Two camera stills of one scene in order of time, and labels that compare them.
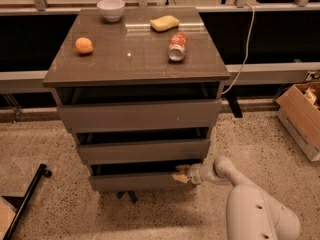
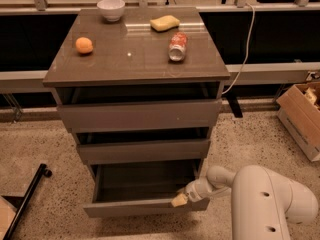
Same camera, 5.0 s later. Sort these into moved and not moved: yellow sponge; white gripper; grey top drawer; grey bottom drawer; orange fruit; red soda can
Moved: white gripper; grey bottom drawer
Not moved: grey top drawer; red soda can; yellow sponge; orange fruit
